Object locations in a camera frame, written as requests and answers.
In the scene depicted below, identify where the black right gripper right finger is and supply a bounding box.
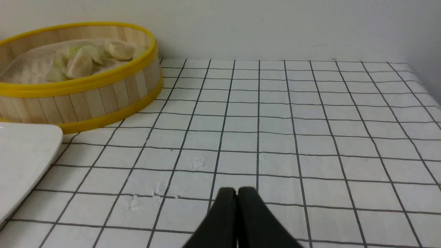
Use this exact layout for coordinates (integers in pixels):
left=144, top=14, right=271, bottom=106
left=237, top=187, right=302, bottom=248

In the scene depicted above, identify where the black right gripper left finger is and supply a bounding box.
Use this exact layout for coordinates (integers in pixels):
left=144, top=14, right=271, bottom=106
left=183, top=187, right=237, bottom=248

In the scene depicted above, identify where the white steamed dumpling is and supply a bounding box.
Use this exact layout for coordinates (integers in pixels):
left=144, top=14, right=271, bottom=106
left=104, top=41, right=134, bottom=61

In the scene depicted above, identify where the pale green steamed dumpling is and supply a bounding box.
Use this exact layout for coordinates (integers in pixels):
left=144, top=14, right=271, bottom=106
left=62, top=41, right=112, bottom=65

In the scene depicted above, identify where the white square plate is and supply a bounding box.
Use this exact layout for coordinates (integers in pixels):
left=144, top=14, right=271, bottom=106
left=0, top=122, right=63, bottom=223

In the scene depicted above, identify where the white checkered tablecloth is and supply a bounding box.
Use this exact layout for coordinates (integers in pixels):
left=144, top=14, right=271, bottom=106
left=1, top=59, right=441, bottom=248

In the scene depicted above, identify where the bamboo steamer basket yellow rim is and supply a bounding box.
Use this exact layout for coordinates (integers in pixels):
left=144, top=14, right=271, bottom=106
left=1, top=22, right=163, bottom=134

